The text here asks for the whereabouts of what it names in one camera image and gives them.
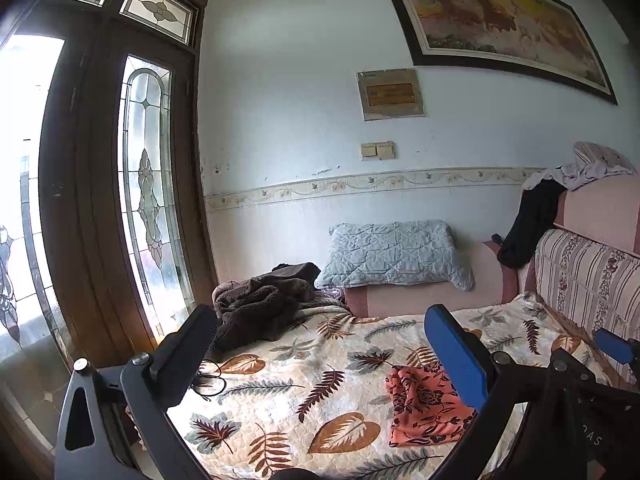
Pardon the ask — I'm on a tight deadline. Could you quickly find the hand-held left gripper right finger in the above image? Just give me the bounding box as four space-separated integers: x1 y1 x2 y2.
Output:
424 304 576 480

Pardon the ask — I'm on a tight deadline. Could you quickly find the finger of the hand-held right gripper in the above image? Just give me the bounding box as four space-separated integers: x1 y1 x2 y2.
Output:
594 329 640 367

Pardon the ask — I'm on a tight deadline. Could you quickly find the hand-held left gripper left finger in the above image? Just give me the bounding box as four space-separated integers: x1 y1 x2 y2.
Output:
54 304 219 480

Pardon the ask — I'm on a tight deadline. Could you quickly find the orange floral garment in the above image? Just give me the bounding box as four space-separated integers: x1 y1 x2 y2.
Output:
385 364 477 448

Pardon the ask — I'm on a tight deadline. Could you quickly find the striped sofa back cushion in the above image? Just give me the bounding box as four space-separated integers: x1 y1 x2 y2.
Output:
534 229 640 392

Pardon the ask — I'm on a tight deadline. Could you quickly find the dark brown fuzzy blanket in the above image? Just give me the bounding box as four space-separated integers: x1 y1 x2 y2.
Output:
212 275 314 357

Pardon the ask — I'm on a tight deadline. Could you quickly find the light blue quilted pillow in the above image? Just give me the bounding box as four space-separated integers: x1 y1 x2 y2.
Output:
315 220 475 292

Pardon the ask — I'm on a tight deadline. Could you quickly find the leaf print blanket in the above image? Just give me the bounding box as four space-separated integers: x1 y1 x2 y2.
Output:
135 292 617 480

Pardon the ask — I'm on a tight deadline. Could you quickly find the dark brown cloth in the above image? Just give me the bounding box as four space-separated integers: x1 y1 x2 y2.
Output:
272 262 322 283

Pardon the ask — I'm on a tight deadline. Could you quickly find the black garment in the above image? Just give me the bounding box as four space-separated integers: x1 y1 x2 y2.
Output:
497 177 568 268

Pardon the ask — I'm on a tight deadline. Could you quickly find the white lilac garment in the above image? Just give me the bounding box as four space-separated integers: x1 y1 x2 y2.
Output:
522 159 639 191

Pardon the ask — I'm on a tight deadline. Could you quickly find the wooden stained glass door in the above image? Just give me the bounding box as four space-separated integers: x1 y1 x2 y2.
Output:
0 0 222 466

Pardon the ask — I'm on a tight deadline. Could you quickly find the striped pink cloth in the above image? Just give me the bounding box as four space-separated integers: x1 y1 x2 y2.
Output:
574 141 636 176

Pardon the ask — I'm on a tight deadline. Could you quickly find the framed landscape painting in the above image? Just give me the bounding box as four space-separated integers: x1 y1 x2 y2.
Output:
375 0 619 106

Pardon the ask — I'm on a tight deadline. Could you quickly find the black cable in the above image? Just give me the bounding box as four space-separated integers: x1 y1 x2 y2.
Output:
189 364 229 402

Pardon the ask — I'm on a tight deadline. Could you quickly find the floral wall border strip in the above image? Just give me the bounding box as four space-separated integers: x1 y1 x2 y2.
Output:
204 166 548 212

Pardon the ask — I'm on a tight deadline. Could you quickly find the metal wall panel box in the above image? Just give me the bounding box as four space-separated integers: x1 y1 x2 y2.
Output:
356 68 426 122

